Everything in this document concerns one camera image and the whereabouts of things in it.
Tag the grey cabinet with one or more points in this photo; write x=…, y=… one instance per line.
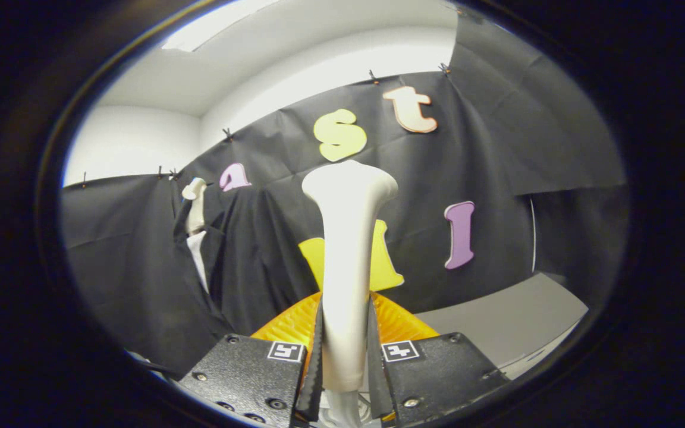
x=497, y=324

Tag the white garment steamer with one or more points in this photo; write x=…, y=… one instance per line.
x=347, y=267

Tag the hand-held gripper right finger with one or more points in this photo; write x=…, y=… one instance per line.
x=378, y=386

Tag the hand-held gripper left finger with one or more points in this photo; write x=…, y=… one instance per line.
x=314, y=386

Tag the black blazer jacket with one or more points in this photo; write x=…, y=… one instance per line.
x=241, y=267

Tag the thin white pole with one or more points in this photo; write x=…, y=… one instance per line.
x=533, y=235

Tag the white clothes hanger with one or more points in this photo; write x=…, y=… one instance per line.
x=195, y=202

